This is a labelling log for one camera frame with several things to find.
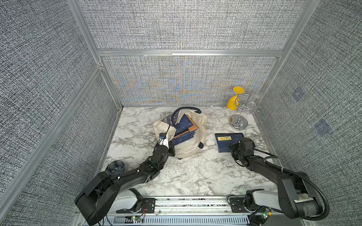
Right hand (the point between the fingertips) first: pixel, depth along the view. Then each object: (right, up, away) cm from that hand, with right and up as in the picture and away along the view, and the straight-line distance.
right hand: (229, 140), depth 91 cm
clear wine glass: (+21, +30, +4) cm, 37 cm away
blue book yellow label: (-2, -1, +4) cm, 4 cm away
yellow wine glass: (+6, +26, +6) cm, 28 cm away
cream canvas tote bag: (-28, -5, +2) cm, 29 cm away
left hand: (-35, +2, -7) cm, 36 cm away
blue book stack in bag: (-28, +7, +4) cm, 29 cm away
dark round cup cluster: (-70, -15, -8) cm, 72 cm away
